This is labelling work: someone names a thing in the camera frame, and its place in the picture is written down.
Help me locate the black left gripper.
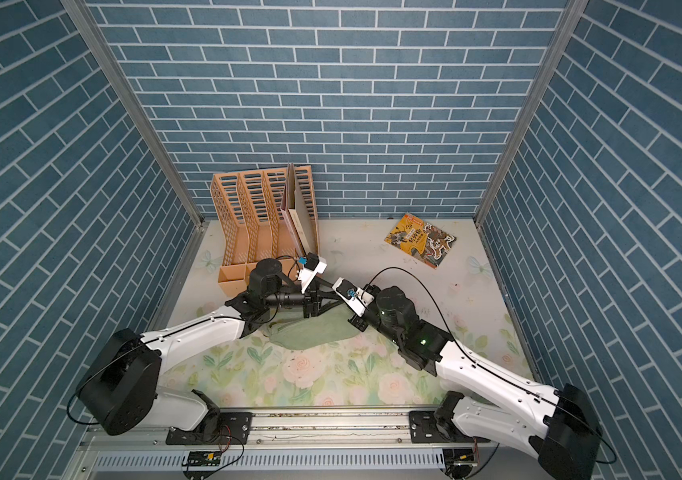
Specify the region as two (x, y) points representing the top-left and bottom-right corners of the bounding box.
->
(262, 278), (342, 320)

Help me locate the green fabric bag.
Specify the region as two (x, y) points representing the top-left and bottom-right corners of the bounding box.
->
(264, 306), (361, 350)

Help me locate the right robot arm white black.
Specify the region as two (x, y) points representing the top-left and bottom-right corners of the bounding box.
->
(333, 278), (608, 479)

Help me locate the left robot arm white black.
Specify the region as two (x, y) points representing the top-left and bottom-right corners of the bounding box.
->
(71, 253), (337, 445)

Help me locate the orange illustrated comic book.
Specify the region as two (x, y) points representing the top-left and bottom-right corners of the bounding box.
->
(385, 213), (457, 269)

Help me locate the floral table mat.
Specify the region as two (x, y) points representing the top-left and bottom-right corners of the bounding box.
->
(159, 219), (532, 407)

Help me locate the small connector module right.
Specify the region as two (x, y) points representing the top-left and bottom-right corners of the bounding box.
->
(442, 449), (478, 479)

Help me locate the green circuit board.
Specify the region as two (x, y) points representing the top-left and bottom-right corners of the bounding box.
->
(182, 451), (222, 470)

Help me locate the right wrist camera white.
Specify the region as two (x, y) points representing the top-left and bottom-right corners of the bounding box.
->
(332, 277), (375, 318)

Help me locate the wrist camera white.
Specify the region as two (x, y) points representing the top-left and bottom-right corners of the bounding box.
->
(297, 253), (327, 293)
(332, 277), (375, 318)

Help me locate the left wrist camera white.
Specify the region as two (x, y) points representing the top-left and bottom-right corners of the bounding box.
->
(297, 253), (327, 293)

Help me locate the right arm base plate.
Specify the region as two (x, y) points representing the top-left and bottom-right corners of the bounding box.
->
(409, 391), (489, 444)

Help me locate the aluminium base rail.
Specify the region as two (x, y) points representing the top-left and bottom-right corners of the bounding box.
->
(78, 396), (567, 456)

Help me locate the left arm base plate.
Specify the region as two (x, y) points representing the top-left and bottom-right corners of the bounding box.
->
(166, 389), (253, 446)

